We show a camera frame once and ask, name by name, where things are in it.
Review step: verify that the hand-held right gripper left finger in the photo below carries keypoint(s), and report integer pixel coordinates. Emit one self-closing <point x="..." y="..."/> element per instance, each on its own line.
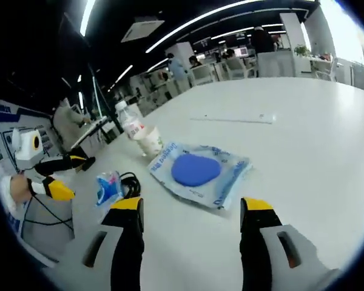
<point x="127" y="218"/>

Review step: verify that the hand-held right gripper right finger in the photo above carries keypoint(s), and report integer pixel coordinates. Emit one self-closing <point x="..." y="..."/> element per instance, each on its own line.
<point x="254" y="221"/>

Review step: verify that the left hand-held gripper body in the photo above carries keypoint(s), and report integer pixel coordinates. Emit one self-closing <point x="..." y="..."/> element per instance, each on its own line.
<point x="25" y="148"/>

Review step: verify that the blue tissue pack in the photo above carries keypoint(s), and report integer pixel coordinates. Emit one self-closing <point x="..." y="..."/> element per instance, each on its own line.
<point x="107" y="188"/>

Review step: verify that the clear bag with blue disc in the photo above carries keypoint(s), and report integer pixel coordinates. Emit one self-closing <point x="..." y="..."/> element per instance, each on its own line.
<point x="197" y="171"/>

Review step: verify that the white paper cup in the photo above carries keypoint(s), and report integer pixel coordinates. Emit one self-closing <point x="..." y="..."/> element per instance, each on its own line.
<point x="150" y="142"/>

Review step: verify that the clear plastic water bottle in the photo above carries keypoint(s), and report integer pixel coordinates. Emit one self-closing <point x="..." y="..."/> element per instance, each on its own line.
<point x="132" y="124"/>

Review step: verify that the person's left hand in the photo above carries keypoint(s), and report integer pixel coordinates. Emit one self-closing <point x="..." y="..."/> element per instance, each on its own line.
<point x="18" y="188"/>

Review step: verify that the white blue display board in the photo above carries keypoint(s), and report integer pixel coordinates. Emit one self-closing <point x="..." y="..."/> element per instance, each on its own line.
<point x="45" y="136"/>

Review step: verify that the black laptop stand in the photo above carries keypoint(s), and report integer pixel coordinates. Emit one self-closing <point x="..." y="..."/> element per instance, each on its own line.
<point x="86" y="163"/>

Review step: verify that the grey laptop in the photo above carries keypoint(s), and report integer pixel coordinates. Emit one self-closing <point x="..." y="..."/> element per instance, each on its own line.
<point x="88" y="128"/>

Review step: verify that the white table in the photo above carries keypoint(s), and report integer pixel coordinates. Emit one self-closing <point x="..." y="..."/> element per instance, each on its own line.
<point x="291" y="182"/>

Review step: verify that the white office chair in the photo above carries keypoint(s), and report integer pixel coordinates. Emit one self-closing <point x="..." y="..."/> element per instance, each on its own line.
<point x="203" y="74"/>
<point x="239" y="68"/>

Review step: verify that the white partition cabinet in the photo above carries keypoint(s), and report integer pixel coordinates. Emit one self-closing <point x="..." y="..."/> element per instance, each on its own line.
<point x="276" y="65"/>

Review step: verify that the ceiling air conditioner cassette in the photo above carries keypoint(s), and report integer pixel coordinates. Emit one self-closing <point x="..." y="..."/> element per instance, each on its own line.
<point x="142" y="30"/>

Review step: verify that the green potted plant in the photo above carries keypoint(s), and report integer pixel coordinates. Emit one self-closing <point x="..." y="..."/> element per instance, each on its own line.
<point x="301" y="50"/>

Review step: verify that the long ceiling light strip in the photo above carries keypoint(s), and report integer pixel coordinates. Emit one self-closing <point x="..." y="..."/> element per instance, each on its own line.
<point x="182" y="29"/>

